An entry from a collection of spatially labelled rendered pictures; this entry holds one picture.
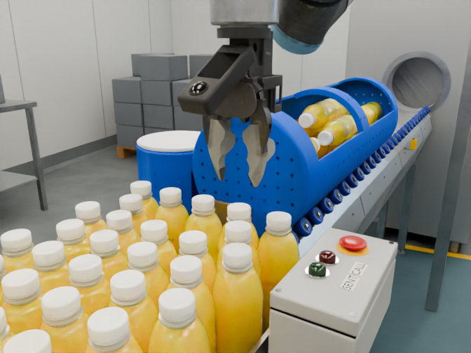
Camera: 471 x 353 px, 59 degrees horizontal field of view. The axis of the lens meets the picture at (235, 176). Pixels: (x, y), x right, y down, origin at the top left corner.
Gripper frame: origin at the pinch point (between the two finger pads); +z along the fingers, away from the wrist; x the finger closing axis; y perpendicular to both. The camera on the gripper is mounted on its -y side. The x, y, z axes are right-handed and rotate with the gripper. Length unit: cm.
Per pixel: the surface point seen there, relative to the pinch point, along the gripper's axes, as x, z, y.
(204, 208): 9.3, 8.7, 5.0
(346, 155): -1.8, 8.1, 48.6
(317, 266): -14.9, 7.0, -5.9
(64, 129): 378, 79, 249
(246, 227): -1.7, 7.6, 0.3
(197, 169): 24.8, 9.5, 24.1
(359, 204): 0, 30, 74
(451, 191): -21, 51, 165
